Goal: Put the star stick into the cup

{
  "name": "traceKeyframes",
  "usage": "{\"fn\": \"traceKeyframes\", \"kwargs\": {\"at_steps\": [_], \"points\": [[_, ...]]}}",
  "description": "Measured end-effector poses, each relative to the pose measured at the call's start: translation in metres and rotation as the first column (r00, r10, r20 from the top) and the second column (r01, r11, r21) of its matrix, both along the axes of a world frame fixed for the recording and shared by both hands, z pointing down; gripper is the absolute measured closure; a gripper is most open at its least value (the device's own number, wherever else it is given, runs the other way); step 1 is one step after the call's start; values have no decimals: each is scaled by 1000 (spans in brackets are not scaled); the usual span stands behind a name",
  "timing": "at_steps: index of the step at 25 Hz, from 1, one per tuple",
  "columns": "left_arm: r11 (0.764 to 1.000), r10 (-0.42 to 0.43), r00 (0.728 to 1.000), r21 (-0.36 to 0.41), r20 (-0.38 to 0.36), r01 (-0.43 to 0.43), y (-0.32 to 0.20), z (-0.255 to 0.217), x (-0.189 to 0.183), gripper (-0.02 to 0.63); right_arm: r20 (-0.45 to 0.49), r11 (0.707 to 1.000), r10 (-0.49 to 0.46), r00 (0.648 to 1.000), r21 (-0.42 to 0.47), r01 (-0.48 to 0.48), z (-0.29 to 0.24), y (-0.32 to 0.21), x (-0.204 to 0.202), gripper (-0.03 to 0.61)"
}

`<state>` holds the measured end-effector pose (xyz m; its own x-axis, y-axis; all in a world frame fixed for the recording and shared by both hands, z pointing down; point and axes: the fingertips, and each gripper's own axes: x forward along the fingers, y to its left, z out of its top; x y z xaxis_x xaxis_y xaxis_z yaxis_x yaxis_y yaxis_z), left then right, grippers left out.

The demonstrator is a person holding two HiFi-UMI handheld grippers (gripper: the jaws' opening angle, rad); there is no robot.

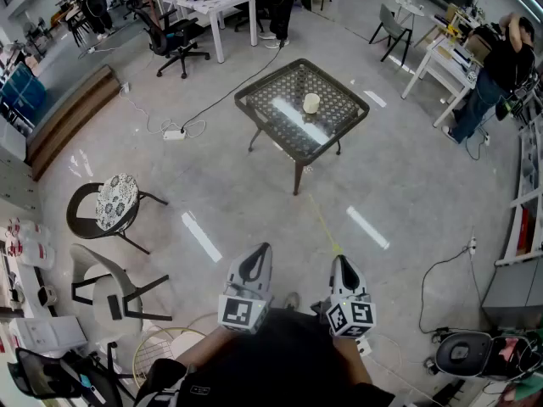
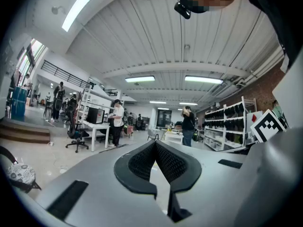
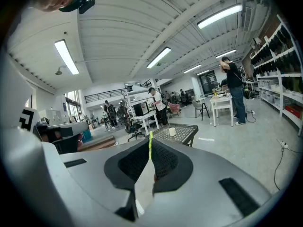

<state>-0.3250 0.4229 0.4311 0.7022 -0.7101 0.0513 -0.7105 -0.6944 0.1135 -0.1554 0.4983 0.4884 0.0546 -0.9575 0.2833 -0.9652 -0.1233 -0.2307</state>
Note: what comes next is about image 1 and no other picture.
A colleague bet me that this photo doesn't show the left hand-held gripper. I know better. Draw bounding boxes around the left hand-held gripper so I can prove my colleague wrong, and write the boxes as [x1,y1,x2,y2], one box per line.
[217,242,274,335]

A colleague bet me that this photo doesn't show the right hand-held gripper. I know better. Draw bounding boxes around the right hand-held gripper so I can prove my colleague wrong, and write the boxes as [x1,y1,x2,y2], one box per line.
[325,255,378,338]

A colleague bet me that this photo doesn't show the person's left forearm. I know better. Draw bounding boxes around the person's left forearm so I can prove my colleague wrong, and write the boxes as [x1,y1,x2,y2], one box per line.
[175,326,239,373]

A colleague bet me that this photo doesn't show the person's right forearm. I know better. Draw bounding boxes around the person's right forearm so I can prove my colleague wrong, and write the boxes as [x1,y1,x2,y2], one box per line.
[332,334,375,388]

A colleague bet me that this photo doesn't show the person's black clothing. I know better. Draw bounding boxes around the person's black clothing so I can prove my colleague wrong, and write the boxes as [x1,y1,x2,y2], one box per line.
[134,306,396,407]

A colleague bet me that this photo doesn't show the black and white seat shell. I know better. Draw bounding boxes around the black and white seat shell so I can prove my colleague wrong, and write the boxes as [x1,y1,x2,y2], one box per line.
[434,331,494,380]

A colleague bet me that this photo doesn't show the grey chair with black legs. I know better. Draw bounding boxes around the grey chair with black legs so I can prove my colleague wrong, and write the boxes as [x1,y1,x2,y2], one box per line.
[69,243,174,335]

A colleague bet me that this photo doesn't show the floral round seat cushion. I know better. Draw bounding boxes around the floral round seat cushion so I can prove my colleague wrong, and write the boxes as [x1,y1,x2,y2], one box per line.
[94,173,140,232]

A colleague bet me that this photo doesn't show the metal lattice glass-top table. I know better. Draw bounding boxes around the metal lattice glass-top table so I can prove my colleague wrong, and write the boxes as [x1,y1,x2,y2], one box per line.
[233,58,371,197]

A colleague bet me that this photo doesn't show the grey cabinet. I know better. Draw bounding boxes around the grey cabinet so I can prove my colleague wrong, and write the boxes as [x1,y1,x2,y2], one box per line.
[480,255,543,331]

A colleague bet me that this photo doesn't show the black round-back chair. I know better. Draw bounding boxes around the black round-back chair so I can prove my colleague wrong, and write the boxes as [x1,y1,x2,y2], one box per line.
[65,179,170,255]

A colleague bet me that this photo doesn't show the white open shelf unit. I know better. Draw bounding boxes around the white open shelf unit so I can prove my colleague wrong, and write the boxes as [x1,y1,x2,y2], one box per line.
[495,115,543,267]

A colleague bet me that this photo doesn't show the white paper box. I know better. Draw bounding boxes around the white paper box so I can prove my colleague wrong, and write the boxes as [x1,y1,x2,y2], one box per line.
[9,315,89,354]

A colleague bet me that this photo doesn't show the pack of water bottles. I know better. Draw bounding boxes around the pack of water bottles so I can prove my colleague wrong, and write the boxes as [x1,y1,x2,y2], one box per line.
[4,217,57,270]

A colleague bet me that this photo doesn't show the black mesh office chair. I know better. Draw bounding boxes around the black mesh office chair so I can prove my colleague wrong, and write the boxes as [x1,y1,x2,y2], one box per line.
[7,340,125,407]

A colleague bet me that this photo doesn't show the white cluttered work table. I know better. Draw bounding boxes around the white cluttered work table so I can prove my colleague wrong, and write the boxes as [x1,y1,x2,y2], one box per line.
[400,35,481,129]

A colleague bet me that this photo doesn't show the wooden step platform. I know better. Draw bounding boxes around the wooden step platform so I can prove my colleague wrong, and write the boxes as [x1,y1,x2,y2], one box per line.
[25,64,121,182]

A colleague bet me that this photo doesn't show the black wheeled office chair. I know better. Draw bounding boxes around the black wheeled office chair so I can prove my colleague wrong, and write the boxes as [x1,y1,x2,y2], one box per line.
[126,0,211,80]

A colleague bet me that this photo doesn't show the grey shell chair black legs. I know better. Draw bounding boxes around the grey shell chair black legs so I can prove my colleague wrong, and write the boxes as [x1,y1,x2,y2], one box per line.
[368,3,414,68]

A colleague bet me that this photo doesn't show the white desk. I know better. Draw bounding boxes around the white desk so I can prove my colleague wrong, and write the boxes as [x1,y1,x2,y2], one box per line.
[175,0,259,64]

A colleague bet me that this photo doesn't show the small round white table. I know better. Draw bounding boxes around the small round white table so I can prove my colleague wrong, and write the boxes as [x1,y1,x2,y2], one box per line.
[395,0,426,30]

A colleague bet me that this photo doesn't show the blue storage bin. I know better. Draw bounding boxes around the blue storage bin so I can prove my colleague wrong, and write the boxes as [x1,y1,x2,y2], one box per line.
[0,62,48,123]

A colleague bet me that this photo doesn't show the black cable to extension socket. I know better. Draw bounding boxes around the black cable to extension socket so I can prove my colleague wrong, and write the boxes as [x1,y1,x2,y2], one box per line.
[418,246,473,335]

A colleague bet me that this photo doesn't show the gold wire round stool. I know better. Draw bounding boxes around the gold wire round stool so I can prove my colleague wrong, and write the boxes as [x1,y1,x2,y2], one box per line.
[132,326,208,388]

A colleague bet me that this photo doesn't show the long black floor cable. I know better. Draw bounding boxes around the long black floor cable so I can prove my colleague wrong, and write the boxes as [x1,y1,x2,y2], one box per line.
[181,39,286,134]

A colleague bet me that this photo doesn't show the white floor cable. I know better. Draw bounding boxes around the white floor cable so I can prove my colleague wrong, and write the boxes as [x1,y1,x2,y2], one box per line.
[119,81,208,140]

